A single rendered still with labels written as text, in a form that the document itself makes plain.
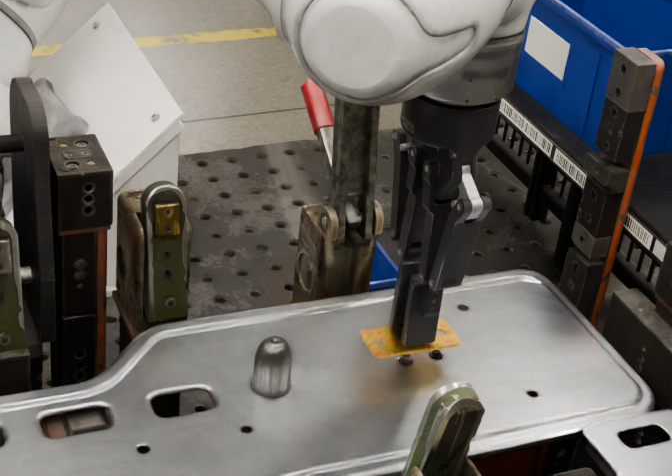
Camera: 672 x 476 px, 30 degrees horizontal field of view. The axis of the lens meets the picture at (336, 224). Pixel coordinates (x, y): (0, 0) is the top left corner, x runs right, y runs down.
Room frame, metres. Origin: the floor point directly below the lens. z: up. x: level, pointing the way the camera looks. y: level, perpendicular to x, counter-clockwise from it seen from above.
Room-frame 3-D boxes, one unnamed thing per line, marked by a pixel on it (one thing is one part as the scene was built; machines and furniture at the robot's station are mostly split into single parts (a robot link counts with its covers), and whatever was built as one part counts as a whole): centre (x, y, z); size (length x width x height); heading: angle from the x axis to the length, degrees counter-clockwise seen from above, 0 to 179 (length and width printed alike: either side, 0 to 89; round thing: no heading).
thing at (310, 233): (1.03, 0.00, 0.88); 0.07 x 0.06 x 0.35; 26
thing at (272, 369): (0.82, 0.04, 1.02); 0.03 x 0.03 x 0.07
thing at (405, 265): (0.89, -0.07, 1.06); 0.03 x 0.01 x 0.07; 116
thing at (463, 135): (0.88, -0.08, 1.22); 0.08 x 0.07 x 0.09; 26
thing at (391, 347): (0.88, -0.08, 1.03); 0.08 x 0.04 x 0.01; 116
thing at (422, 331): (0.87, -0.08, 1.06); 0.03 x 0.01 x 0.07; 116
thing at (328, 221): (1.00, 0.01, 1.06); 0.03 x 0.01 x 0.03; 26
